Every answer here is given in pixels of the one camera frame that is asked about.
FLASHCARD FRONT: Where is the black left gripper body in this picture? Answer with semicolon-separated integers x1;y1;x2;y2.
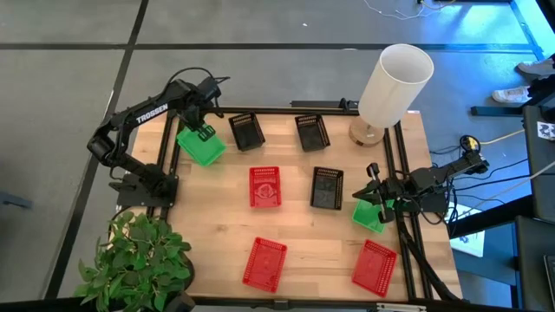
177;98;206;130

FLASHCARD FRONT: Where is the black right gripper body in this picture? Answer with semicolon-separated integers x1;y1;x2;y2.
366;163;414;224

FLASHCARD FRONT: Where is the green plastic basket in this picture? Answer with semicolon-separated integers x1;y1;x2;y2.
350;198;396;236
175;124;228;167

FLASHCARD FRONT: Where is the black plastic basket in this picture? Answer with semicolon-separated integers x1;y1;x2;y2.
309;166;345;211
294;113;331;153
227;111;266;153

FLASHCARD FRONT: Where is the red plastic basket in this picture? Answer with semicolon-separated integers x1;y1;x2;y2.
241;236;289;294
350;238;398;299
248;166;283;209

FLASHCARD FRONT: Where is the white paper blue print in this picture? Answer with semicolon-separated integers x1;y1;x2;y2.
447;202;486;258

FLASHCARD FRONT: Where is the white shade wooden base lamp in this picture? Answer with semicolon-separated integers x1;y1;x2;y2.
348;42;435;148

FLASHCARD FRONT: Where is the black desk foot bar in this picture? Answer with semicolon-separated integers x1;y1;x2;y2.
469;104;526;118

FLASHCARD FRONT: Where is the black plant pot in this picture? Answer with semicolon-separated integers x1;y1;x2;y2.
162;253;197;312

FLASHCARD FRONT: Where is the green leafy plant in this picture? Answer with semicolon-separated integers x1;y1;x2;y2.
73;211;193;312

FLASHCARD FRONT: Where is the black desk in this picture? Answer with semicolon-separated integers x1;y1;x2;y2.
521;103;555;223
514;215;555;312

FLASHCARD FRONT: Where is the person's shoe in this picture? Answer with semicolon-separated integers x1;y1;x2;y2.
491;85;532;105
515;57;555;81

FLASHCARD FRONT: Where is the white marker tag paper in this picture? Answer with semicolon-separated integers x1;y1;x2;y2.
536;120;555;141

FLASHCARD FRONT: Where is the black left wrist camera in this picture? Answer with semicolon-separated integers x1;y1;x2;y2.
198;75;231;101

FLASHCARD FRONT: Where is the black aluminium table frame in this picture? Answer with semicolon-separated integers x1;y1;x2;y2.
146;99;463;312

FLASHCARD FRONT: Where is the yellow cable with plug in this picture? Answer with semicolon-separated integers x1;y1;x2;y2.
460;128;528;153

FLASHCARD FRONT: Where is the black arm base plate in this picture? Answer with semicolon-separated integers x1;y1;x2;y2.
115;172;180;210

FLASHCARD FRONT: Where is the black cable bundle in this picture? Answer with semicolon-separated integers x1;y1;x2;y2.
428;145;533;226

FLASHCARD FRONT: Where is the black corrugated cable sleeve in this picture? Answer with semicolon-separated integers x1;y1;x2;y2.
396;216;461;302

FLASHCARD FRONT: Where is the silver metal bracket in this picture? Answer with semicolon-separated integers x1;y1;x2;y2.
375;302;428;312

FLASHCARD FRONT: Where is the thick white cable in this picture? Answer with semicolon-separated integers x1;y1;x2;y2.
450;159;555;220

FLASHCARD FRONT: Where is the thin white floor cable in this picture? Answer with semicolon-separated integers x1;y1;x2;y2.
362;0;459;22

